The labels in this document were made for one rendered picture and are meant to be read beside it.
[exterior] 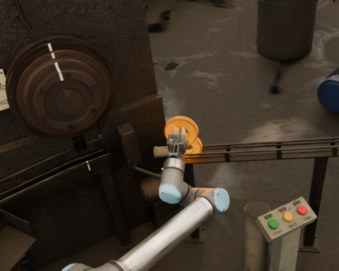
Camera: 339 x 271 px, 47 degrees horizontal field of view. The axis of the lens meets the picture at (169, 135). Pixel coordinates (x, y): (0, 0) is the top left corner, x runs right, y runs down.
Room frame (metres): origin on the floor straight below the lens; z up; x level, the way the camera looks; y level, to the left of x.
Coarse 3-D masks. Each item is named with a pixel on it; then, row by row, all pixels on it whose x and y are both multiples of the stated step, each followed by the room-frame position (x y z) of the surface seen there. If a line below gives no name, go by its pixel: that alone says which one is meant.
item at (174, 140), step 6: (168, 138) 1.32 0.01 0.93; (174, 138) 1.32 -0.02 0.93; (180, 138) 1.31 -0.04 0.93; (168, 144) 1.30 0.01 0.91; (174, 144) 1.28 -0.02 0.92; (180, 144) 1.28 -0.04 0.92; (168, 150) 1.31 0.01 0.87; (174, 150) 1.26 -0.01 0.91; (180, 150) 1.29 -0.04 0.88; (168, 156) 1.25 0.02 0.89; (174, 156) 1.27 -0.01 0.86
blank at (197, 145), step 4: (196, 140) 1.50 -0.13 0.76; (200, 140) 1.52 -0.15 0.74; (192, 144) 1.50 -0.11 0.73; (196, 144) 1.49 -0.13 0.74; (200, 144) 1.49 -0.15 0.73; (192, 148) 1.53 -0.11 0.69; (196, 148) 1.50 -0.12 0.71; (200, 148) 1.49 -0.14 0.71; (188, 152) 1.52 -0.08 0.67; (192, 152) 1.50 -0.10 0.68; (196, 152) 1.50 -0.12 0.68; (200, 152) 1.49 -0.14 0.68
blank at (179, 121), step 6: (168, 120) 1.45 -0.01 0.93; (174, 120) 1.42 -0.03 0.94; (180, 120) 1.42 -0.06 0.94; (186, 120) 1.41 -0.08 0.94; (192, 120) 1.43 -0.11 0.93; (168, 126) 1.43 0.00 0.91; (180, 126) 1.42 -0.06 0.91; (186, 126) 1.41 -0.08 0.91; (192, 126) 1.40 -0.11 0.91; (168, 132) 1.43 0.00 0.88; (192, 132) 1.40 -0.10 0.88; (192, 138) 1.40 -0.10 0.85
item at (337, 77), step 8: (336, 72) 2.67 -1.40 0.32; (328, 80) 2.57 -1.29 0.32; (336, 80) 2.53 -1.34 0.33; (320, 88) 2.60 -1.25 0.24; (328, 88) 2.55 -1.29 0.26; (336, 88) 2.50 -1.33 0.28; (320, 96) 2.59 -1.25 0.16; (328, 96) 2.54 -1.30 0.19; (336, 96) 2.49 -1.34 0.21; (328, 104) 2.53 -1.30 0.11; (336, 104) 2.48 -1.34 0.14
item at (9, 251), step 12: (0, 216) 1.26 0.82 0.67; (12, 216) 1.21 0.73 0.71; (0, 228) 1.24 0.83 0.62; (12, 228) 1.24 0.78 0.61; (24, 228) 1.18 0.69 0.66; (0, 240) 1.18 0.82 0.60; (12, 240) 1.17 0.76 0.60; (24, 240) 1.15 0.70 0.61; (36, 240) 1.15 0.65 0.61; (0, 252) 1.11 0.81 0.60; (12, 252) 1.10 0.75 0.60; (24, 252) 1.09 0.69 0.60; (0, 264) 1.05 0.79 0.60; (12, 264) 1.04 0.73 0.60
